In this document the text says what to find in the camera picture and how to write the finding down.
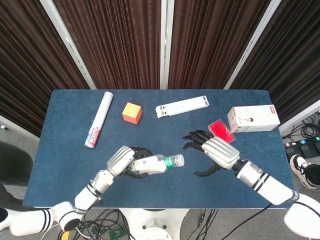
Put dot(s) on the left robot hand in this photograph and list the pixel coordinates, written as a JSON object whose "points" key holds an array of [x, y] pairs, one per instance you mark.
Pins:
{"points": [[120, 160]]}

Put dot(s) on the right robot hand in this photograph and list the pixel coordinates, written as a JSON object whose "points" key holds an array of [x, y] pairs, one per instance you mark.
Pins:
{"points": [[220, 152]]}

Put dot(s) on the transparent plastic bottle green label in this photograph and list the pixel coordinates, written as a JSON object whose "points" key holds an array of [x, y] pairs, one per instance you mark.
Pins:
{"points": [[152, 165]]}

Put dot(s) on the white bottle cap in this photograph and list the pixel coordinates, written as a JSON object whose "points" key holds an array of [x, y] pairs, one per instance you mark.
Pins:
{"points": [[179, 160]]}

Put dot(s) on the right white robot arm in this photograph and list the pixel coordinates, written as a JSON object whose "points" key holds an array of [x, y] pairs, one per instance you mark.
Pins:
{"points": [[270, 187]]}

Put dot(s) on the red ink pad clear case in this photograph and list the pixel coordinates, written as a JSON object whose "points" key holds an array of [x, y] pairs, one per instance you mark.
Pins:
{"points": [[221, 130]]}

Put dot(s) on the plastic food wrap roll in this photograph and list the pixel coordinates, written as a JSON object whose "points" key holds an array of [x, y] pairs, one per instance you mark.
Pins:
{"points": [[101, 117]]}

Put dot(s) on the white cardboard product box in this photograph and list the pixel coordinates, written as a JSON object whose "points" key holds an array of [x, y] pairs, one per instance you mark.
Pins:
{"points": [[255, 118]]}

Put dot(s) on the orange cube yellow face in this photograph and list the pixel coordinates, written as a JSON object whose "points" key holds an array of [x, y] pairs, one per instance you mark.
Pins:
{"points": [[131, 112]]}

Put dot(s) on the blue table cloth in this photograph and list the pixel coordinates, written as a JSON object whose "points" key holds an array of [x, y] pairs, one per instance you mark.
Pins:
{"points": [[162, 135]]}

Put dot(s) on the white folding laptop stand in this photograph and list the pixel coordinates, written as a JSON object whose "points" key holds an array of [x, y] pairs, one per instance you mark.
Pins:
{"points": [[182, 106]]}

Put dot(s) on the green circuit board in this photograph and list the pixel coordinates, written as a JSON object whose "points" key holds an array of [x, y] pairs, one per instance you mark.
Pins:
{"points": [[115, 233]]}

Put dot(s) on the white black sneaker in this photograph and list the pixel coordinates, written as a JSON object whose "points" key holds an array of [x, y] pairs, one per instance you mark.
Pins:
{"points": [[298, 170]]}

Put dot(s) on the black trouser leg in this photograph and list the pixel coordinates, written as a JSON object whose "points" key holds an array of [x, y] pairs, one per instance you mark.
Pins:
{"points": [[313, 173]]}

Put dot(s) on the black chair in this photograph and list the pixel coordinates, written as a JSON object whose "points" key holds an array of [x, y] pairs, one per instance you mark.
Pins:
{"points": [[15, 160]]}

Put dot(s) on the brown pleated curtain panel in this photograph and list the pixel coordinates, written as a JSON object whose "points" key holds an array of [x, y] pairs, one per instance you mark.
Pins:
{"points": [[212, 45], [117, 45], [287, 55], [30, 62]]}

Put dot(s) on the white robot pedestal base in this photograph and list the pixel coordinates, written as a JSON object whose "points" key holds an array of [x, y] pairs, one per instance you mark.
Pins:
{"points": [[152, 222]]}

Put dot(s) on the white partition frame rail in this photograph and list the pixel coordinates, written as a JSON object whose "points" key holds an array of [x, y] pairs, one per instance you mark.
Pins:
{"points": [[300, 115], [17, 126]]}

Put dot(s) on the white partition frame post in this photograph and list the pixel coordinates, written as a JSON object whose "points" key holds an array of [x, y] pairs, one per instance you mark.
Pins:
{"points": [[70, 47], [255, 45], [166, 45]]}

